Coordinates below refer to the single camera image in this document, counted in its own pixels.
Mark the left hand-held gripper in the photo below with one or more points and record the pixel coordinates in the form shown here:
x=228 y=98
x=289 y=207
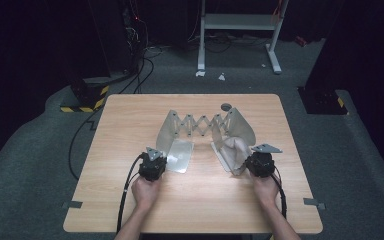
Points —
x=152 y=168

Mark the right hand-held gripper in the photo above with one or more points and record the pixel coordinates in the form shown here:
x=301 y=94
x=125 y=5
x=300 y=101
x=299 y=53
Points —
x=261 y=165

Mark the beige cloth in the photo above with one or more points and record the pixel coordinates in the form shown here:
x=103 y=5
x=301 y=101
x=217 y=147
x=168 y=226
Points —
x=235 y=153

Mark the expandable metal bookend rack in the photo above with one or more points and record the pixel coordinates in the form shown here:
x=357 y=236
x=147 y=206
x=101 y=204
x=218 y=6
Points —
x=180 y=156

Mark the person's right hand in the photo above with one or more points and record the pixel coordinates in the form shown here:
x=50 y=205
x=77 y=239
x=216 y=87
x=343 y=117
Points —
x=266 y=190

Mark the person's left hand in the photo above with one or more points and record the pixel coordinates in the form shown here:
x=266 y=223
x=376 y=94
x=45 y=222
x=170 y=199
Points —
x=146 y=193

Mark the grey tape piece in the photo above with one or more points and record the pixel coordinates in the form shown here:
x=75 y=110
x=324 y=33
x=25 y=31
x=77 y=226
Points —
x=75 y=204
x=311 y=201

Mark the grey round table grommet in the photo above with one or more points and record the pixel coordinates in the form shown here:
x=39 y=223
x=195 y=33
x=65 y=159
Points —
x=226 y=106

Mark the black yellow striped base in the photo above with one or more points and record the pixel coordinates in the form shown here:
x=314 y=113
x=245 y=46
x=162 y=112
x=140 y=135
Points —
x=86 y=96
x=320 y=101

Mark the white paper scrap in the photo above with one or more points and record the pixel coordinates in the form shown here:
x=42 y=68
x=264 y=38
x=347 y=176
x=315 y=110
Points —
x=221 y=77
x=200 y=73

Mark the red floor object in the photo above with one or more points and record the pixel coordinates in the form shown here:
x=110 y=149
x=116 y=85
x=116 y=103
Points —
x=301 y=41

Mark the white metal stand frame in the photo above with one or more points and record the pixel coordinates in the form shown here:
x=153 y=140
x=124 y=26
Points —
x=236 y=21

